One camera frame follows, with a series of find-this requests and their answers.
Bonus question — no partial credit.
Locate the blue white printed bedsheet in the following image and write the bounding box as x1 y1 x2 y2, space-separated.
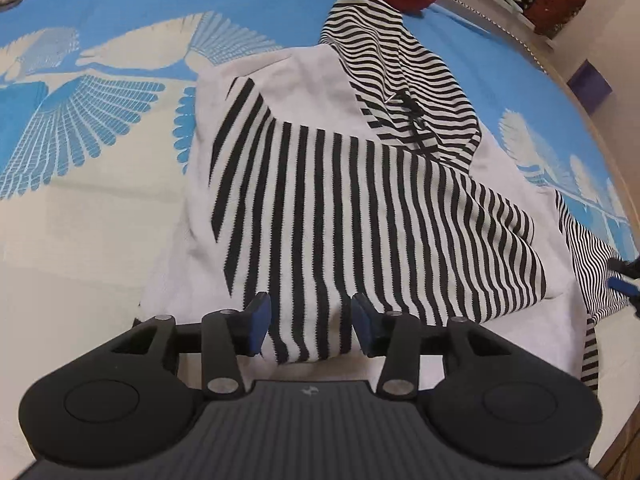
0 0 640 466

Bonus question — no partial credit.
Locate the purple box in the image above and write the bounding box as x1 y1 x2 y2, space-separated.
566 59 614 113

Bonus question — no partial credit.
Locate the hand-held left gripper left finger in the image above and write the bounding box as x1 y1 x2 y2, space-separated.
110 291 273 401

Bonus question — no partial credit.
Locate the dark red cushion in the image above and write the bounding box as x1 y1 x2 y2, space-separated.
522 0 589 38

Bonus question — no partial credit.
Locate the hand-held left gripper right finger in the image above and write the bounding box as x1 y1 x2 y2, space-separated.
351 291 518 401

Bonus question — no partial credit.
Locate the black white striped shirt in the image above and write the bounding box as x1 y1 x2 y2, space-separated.
135 0 633 396

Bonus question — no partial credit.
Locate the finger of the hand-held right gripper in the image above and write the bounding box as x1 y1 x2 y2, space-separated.
606 255 640 313

